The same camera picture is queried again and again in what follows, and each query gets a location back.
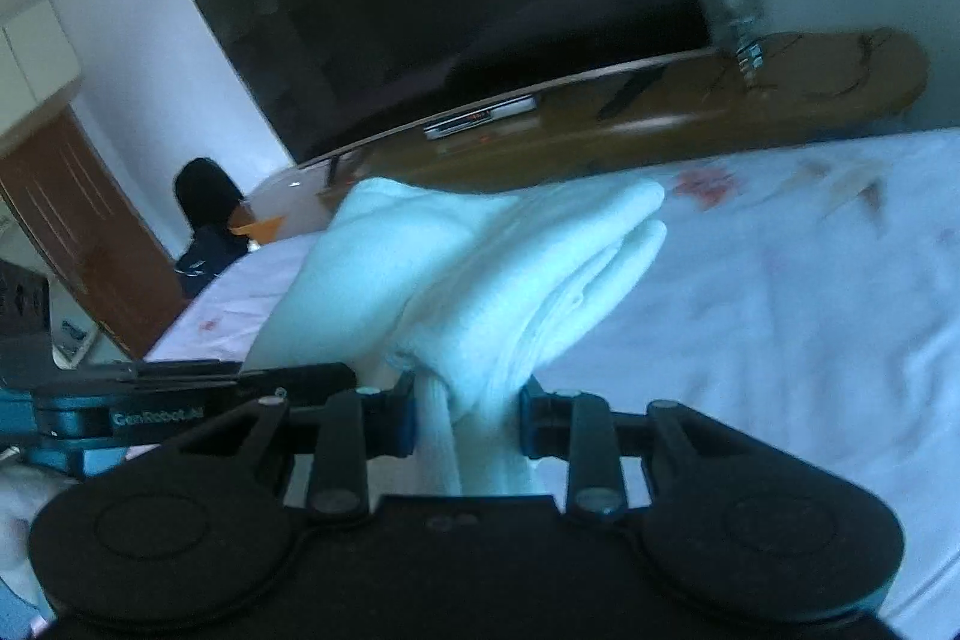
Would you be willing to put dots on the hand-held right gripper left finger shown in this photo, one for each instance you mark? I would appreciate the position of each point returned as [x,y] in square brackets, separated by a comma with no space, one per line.
[406,421]

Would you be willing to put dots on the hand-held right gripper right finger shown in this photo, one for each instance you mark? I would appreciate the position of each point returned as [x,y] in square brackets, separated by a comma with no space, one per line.
[529,421]

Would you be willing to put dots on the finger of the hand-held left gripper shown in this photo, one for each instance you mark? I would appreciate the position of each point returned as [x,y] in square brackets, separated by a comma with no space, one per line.
[315,383]

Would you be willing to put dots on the white towel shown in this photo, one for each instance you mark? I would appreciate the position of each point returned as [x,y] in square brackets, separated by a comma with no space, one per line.
[487,280]

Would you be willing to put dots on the person's left forearm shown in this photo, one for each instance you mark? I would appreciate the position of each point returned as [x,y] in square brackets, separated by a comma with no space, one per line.
[19,520]

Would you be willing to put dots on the orange object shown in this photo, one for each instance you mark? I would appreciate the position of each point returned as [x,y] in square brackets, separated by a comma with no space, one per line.
[259,226]

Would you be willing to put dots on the brown wooden door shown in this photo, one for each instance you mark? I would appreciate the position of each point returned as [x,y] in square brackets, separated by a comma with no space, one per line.
[90,220]

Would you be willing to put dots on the floral white bed sheet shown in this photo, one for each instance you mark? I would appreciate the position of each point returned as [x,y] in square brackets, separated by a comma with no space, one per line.
[787,347]

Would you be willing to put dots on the silver set-top box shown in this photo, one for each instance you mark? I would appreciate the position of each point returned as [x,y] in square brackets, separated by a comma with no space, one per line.
[480,117]

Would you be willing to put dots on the wooden television cabinet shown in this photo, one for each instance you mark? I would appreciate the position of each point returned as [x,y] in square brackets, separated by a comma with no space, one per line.
[690,115]

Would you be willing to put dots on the white wardrobe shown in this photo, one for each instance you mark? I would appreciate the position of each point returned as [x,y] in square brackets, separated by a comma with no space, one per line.
[30,55]

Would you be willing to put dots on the black television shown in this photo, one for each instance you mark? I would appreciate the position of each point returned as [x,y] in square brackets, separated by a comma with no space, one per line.
[450,10]

